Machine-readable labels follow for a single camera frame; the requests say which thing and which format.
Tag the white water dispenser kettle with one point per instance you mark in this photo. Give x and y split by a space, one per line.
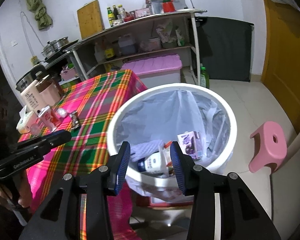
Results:
33 98

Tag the white tissue pack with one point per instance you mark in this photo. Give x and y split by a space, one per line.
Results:
27 119

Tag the steel pot on stove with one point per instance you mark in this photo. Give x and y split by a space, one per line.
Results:
54 46

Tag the white round trash bin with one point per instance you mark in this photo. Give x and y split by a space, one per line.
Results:
164 112

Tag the brown snack wrapper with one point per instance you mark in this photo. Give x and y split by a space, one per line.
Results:
75 123

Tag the green cloth hanging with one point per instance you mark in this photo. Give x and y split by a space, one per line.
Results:
41 16

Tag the plaid pink green tablecloth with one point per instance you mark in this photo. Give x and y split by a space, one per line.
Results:
96 101

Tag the yellow label oil bottle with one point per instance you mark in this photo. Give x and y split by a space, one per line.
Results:
111 17

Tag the white metal kitchen shelf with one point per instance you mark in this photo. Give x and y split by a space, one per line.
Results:
152 35

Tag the purple milk carton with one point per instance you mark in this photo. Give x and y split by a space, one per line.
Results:
191 144

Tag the pink lid storage box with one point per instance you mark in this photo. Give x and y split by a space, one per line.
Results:
156 71

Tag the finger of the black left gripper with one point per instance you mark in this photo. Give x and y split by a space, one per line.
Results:
58 138

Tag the pink red milk carton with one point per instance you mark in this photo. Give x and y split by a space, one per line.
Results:
49 118

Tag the clear plastic cup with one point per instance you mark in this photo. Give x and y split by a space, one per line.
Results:
35 129

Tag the pink plastic stool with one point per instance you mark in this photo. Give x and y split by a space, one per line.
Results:
272 147

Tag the pink jug brown lid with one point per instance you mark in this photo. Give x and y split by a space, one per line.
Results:
50 90

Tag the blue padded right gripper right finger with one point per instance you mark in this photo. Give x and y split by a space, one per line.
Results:
182 165

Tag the white blue pouch in bin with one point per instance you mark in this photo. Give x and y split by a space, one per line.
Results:
154 164

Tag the green plastic bottle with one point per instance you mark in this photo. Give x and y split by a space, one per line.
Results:
204 77

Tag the red thermos bottle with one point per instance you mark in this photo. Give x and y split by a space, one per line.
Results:
168 6

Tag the clear plastic wrap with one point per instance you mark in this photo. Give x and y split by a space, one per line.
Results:
61 113

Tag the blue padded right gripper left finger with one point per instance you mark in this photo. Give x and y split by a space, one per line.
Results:
118 167

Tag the stainless steel electric kettle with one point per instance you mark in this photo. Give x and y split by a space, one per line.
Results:
38 72

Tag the wooden cutting board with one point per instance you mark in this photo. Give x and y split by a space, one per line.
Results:
90 19

